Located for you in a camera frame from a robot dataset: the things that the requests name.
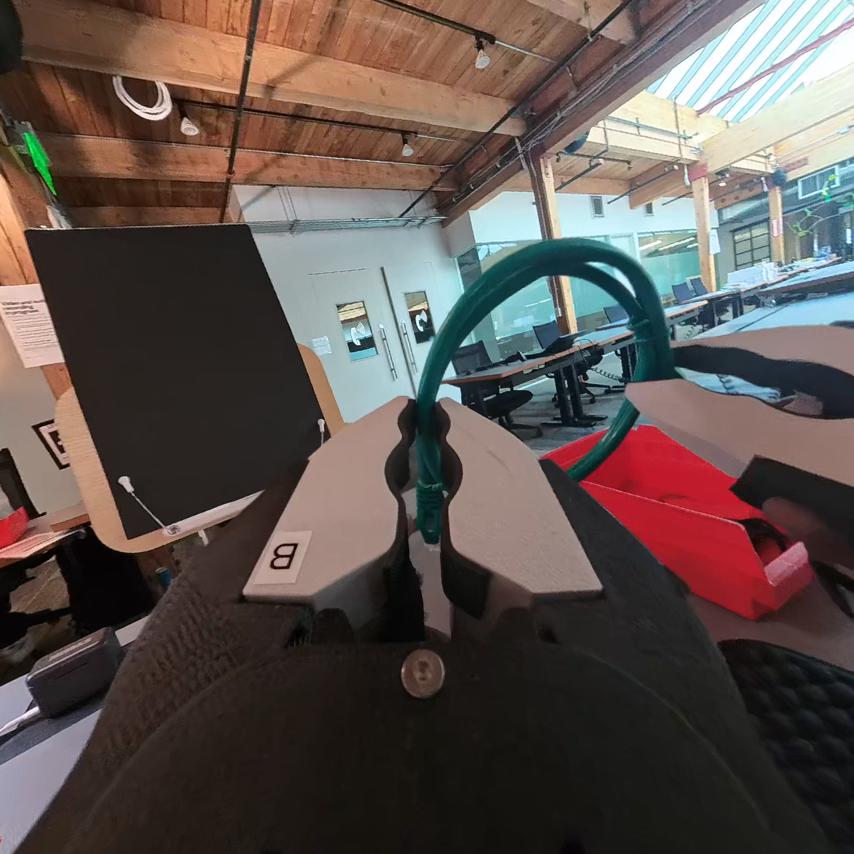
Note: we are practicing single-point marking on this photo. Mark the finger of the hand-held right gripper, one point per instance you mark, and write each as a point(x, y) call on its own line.
point(734, 427)
point(767, 340)

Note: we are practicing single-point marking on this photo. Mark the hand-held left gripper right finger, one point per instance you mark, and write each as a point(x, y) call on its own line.
point(520, 527)

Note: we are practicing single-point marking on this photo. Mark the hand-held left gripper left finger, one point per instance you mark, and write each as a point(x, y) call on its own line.
point(333, 514)

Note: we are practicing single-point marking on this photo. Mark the red plastic bin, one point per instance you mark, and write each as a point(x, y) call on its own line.
point(667, 520)

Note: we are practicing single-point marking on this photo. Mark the wooden office desk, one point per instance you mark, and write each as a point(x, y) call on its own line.
point(534, 363)
point(767, 280)
point(787, 310)
point(60, 520)

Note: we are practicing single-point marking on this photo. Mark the wooden pillar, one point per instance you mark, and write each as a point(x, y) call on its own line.
point(776, 223)
point(550, 227)
point(20, 253)
point(704, 227)

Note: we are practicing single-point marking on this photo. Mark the green plant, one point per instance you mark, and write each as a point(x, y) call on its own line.
point(810, 213)

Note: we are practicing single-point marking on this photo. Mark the white door with window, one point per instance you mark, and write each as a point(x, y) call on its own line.
point(393, 293)
point(347, 380)

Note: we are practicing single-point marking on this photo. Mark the black office chair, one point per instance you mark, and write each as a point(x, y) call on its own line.
point(474, 360)
point(550, 333)

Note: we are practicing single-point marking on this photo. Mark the blue can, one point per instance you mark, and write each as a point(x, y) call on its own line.
point(162, 579)

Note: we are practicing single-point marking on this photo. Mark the black textured cushion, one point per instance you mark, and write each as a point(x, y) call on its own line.
point(800, 734)

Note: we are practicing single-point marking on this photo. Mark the wooden book stand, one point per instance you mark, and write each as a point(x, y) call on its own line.
point(87, 467)

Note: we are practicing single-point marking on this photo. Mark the black white marker board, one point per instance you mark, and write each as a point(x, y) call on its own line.
point(52, 444)

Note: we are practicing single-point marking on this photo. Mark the black device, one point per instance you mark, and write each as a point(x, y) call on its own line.
point(73, 670)

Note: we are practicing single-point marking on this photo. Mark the white paper notice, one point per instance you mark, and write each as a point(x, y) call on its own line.
point(30, 327)

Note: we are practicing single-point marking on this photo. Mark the white track light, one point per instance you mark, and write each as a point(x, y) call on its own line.
point(482, 57)
point(189, 127)
point(408, 147)

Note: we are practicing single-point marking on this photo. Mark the black ceiling pipe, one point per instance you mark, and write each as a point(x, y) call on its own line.
point(240, 100)

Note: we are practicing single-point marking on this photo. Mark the green exit sign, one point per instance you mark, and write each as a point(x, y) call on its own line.
point(40, 160)

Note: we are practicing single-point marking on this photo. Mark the black pole with round disc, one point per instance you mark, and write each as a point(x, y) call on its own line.
point(8, 33)

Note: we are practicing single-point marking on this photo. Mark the white wall vent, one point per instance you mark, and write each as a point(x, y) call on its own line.
point(321, 345)

